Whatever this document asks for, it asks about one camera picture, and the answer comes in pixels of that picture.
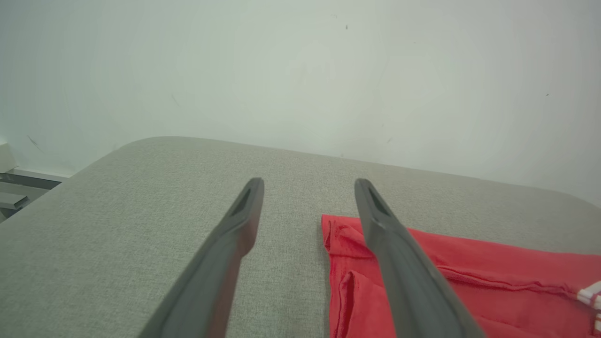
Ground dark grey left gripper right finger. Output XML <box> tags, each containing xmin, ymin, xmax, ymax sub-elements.
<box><xmin>354</xmin><ymin>178</ymin><xmax>487</xmax><ymax>338</ymax></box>

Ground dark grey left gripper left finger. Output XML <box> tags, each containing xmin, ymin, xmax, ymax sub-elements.
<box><xmin>139</xmin><ymin>177</ymin><xmax>265</xmax><ymax>338</ymax></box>

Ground red jersey shirt white sleeves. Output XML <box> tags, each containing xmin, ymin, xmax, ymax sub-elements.
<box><xmin>321</xmin><ymin>214</ymin><xmax>601</xmax><ymax>338</ymax></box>

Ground white boxy object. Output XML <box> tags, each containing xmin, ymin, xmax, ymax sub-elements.
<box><xmin>0</xmin><ymin>142</ymin><xmax>18</xmax><ymax>174</ymax></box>

